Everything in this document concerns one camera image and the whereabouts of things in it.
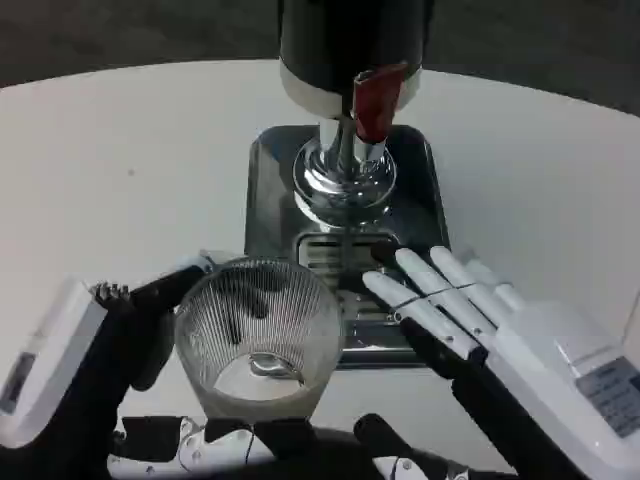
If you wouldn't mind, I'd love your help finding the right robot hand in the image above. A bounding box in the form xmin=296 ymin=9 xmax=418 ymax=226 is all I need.
xmin=352 ymin=241 xmax=640 ymax=480

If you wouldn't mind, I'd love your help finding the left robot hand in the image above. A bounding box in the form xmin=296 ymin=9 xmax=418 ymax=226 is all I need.
xmin=0 ymin=251 xmax=324 ymax=480

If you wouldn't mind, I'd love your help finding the clear ribbed glass cup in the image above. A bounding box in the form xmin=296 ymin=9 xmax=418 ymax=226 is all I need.
xmin=172 ymin=255 xmax=345 ymax=419

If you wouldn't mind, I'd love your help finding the slotted steel tray grid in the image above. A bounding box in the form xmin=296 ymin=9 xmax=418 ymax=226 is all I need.
xmin=294 ymin=231 xmax=403 ymax=351

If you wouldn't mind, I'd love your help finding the steel drip tray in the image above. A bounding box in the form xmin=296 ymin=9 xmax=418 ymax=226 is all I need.
xmin=243 ymin=124 xmax=452 ymax=372

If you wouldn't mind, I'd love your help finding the red tap lever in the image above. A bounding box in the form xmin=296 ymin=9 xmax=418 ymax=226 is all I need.
xmin=351 ymin=61 xmax=409 ymax=143

